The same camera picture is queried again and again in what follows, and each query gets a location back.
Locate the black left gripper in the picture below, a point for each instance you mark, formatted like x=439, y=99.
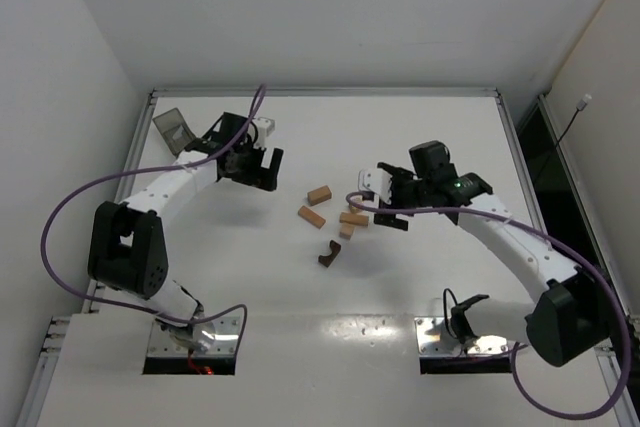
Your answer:
x=256, y=167

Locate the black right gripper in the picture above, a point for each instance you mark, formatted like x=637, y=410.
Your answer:
x=395, y=192

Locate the light wood cube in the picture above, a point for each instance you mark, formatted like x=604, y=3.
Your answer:
x=346, y=231
x=354, y=208

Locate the long wood block plain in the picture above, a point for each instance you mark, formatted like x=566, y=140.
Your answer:
x=354, y=219

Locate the long wood block printed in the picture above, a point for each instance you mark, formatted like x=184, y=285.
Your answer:
x=311, y=217

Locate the wide light wood block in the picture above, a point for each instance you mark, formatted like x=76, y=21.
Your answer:
x=319, y=195

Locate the clear smoky plastic box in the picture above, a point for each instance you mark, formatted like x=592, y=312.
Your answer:
x=174, y=130

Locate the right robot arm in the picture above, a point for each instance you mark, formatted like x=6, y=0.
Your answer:
x=568, y=311

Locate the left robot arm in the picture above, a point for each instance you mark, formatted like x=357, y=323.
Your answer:
x=128, y=249

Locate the dark brown arch block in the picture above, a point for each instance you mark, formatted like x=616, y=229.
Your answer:
x=334, y=250

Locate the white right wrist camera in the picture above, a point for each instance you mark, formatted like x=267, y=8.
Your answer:
x=378, y=182

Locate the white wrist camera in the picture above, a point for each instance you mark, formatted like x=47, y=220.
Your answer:
x=262, y=128
x=378, y=182

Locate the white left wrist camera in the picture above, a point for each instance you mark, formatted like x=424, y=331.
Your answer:
x=262, y=128

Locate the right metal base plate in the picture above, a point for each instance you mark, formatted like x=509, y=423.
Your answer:
x=434, y=342

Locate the metal base plate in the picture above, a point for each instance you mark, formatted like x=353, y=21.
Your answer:
x=434, y=342
x=214, y=339

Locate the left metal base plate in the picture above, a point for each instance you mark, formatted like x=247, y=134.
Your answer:
x=214, y=339

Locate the aluminium table frame rail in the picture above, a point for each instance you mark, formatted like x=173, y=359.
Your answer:
x=323, y=347

